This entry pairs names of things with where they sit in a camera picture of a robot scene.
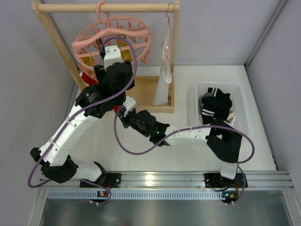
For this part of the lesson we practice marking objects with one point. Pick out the white slotted cable duct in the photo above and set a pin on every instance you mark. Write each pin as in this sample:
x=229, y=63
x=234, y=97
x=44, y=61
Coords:
x=140, y=195

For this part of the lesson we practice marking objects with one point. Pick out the wooden clothes rack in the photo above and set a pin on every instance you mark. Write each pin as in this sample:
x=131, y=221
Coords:
x=145, y=85

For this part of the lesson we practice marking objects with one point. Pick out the yellow sock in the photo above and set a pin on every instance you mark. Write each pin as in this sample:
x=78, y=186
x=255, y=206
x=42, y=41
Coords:
x=125, y=54
x=87, y=60

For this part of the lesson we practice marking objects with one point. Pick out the black white striped sock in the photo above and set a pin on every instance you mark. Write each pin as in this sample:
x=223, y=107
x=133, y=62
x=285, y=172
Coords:
x=214, y=104

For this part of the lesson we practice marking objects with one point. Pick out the red sock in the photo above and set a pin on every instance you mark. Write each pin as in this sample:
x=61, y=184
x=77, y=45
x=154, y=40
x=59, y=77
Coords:
x=89, y=81
x=115, y=108

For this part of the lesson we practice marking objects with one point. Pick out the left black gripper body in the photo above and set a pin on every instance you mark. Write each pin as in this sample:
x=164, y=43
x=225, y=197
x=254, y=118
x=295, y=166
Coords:
x=99, y=71

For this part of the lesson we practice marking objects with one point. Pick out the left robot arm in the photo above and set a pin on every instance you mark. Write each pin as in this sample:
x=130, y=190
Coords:
x=90, y=106

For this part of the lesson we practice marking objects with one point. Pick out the pink round clip hanger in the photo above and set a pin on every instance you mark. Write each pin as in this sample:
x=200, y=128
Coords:
x=89, y=40

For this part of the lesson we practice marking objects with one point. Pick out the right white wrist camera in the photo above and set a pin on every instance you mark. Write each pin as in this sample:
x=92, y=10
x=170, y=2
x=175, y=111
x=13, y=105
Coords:
x=128, y=105

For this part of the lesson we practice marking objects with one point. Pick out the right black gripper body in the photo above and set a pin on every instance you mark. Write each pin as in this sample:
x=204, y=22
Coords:
x=125, y=118

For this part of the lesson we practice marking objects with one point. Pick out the white plastic basket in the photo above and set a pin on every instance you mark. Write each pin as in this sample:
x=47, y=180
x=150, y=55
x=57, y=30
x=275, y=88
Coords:
x=238, y=106

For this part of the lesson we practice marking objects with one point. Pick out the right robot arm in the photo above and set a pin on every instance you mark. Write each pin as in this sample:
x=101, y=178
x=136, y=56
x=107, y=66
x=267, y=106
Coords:
x=223, y=140

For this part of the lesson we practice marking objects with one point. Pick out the white cloth on hanger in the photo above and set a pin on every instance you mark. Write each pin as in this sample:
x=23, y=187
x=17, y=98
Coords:
x=165, y=79

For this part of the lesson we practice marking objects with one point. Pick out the brown patterned sock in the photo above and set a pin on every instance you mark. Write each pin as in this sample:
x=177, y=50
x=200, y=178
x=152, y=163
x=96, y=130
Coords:
x=231, y=117

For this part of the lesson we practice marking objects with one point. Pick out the aluminium mounting rail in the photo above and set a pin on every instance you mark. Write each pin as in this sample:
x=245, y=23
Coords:
x=261, y=180

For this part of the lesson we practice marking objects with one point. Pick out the pink metal-hook hanger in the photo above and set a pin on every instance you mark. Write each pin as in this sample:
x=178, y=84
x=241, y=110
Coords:
x=167, y=40

